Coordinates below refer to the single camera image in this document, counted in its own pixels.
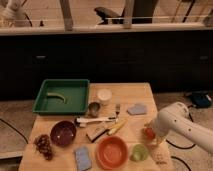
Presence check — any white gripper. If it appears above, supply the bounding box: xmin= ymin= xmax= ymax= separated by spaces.
xmin=146 ymin=122 xmax=169 ymax=148

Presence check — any red apple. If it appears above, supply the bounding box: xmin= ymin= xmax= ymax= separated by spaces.
xmin=144 ymin=128 xmax=155 ymax=140

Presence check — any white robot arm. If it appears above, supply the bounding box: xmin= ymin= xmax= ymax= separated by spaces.
xmin=149 ymin=102 xmax=213 ymax=154

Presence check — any green cup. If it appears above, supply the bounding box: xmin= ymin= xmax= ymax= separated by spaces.
xmin=130 ymin=144 xmax=149 ymax=162

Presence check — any small metal cup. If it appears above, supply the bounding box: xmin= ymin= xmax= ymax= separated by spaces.
xmin=88 ymin=102 xmax=100 ymax=118

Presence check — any blue grey cloth piece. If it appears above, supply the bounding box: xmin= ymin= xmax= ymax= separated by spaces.
xmin=127 ymin=103 xmax=147 ymax=115

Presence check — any yellow corn cob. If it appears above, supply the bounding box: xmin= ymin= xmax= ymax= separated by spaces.
xmin=107 ymin=120 xmax=126 ymax=135

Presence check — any orange bowl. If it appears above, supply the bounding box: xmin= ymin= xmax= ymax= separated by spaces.
xmin=95 ymin=136 xmax=128 ymax=170

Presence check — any wooden block brush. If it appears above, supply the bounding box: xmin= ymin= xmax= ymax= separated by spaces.
xmin=86 ymin=124 xmax=108 ymax=142

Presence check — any blue black object on floor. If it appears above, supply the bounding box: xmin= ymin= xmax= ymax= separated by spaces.
xmin=190 ymin=93 xmax=212 ymax=108

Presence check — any blue sponge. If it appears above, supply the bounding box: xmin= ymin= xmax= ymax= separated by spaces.
xmin=74 ymin=146 xmax=92 ymax=171

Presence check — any purple bowl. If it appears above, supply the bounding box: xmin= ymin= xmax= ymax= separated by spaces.
xmin=50 ymin=121 xmax=76 ymax=147

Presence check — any green plastic tray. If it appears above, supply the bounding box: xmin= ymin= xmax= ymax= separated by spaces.
xmin=33 ymin=79 xmax=90 ymax=115

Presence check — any bunch of dark grapes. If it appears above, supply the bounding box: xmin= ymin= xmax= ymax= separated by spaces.
xmin=34 ymin=134 xmax=53 ymax=160

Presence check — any green banana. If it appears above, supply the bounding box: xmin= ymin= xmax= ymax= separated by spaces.
xmin=46 ymin=92 xmax=66 ymax=103

